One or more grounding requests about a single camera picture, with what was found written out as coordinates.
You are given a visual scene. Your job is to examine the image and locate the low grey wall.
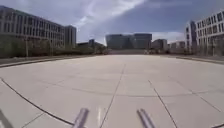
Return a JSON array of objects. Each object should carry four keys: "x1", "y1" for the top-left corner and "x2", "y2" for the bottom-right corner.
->
[{"x1": 107, "y1": 49, "x2": 151, "y2": 56}]

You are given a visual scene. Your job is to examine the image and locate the low dark building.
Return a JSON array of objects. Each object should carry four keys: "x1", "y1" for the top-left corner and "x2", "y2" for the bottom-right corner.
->
[{"x1": 76, "y1": 38, "x2": 108, "y2": 55}]

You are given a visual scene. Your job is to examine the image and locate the small grey building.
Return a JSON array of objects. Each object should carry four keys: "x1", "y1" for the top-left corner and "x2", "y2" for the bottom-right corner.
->
[{"x1": 151, "y1": 38, "x2": 169, "y2": 52}]

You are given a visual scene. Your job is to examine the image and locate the pale concrete slab plaza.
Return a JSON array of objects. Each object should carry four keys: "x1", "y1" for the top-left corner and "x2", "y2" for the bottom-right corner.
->
[{"x1": 0, "y1": 54, "x2": 224, "y2": 128}]

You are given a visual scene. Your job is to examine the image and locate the row of bushes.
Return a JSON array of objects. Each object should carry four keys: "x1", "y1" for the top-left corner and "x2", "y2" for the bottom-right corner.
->
[{"x1": 0, "y1": 35, "x2": 101, "y2": 59}]

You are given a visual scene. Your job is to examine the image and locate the white office building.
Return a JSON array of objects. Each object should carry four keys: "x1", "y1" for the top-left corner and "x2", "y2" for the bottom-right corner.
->
[{"x1": 184, "y1": 9, "x2": 224, "y2": 56}]

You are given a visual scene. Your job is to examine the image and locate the wide glass building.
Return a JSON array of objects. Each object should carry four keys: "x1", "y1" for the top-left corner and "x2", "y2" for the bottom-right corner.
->
[{"x1": 105, "y1": 32, "x2": 153, "y2": 51}]

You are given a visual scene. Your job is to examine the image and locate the robot's own part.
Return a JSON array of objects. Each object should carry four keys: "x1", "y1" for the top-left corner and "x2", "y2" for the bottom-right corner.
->
[
  {"x1": 136, "y1": 108, "x2": 156, "y2": 128},
  {"x1": 71, "y1": 107, "x2": 90, "y2": 128}
]

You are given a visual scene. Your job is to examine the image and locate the grey tower block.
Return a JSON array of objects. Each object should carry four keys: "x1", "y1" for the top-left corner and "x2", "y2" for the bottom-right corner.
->
[{"x1": 64, "y1": 24, "x2": 78, "y2": 48}]

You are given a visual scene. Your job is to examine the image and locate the long pale office building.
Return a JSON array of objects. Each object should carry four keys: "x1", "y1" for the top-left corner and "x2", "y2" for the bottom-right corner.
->
[{"x1": 0, "y1": 4, "x2": 66, "y2": 58}]

